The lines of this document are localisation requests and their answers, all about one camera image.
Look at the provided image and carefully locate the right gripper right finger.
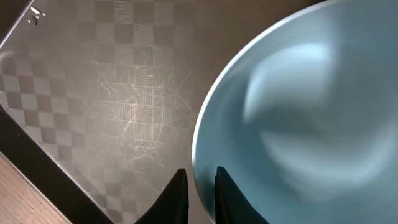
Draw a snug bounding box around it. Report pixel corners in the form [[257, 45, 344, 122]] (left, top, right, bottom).
[[215, 166, 269, 224]]

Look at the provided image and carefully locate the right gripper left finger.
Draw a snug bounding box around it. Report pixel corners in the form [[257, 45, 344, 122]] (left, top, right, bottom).
[[136, 169, 189, 224]]

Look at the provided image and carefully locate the light blue bowl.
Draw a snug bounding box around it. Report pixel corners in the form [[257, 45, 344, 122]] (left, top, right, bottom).
[[192, 1, 397, 223]]

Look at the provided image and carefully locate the dark brown serving tray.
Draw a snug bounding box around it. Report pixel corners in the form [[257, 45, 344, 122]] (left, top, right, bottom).
[[1, 0, 313, 223]]

